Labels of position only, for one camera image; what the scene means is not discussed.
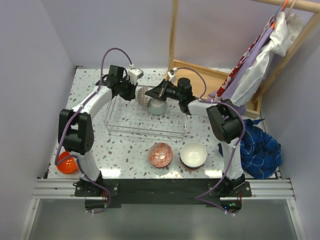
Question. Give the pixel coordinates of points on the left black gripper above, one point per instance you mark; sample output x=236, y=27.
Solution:
x=128, y=89

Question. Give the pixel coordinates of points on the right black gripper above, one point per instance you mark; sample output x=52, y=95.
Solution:
x=160, y=92

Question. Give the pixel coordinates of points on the pale green bowl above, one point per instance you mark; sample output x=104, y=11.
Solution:
x=156, y=107

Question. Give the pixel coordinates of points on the dotted beige bowl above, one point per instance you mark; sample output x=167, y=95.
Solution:
x=142, y=98

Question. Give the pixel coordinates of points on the clear wire dish rack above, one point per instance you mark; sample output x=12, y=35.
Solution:
x=129, y=117

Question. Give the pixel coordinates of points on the red patterned bowl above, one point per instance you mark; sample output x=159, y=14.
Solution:
x=160, y=155

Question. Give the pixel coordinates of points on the orange plastic bowl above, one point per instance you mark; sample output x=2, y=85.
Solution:
x=66, y=163

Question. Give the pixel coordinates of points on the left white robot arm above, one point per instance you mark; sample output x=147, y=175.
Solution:
x=75, y=127

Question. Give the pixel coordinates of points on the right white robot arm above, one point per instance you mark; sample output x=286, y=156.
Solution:
x=226, y=123

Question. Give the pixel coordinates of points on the wooden clothes rack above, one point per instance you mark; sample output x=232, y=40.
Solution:
x=214, y=77

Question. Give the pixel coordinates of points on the red white patterned garment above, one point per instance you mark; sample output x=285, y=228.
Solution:
x=246, y=60

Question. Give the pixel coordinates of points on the white bowl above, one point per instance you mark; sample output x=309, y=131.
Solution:
x=193, y=155

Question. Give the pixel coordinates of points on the lilac hanging garment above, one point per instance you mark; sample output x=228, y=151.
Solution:
x=229, y=86

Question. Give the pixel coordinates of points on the blue checked cloth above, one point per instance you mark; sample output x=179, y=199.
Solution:
x=260, y=154

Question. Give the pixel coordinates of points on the white hanging garment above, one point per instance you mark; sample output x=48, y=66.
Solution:
x=282, y=37

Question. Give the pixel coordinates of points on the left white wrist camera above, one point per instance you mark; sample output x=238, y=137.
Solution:
x=134, y=74

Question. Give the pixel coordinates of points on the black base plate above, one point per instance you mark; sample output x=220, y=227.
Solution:
x=113, y=193

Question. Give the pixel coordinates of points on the aluminium rail frame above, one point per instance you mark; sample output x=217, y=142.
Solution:
x=125, y=156

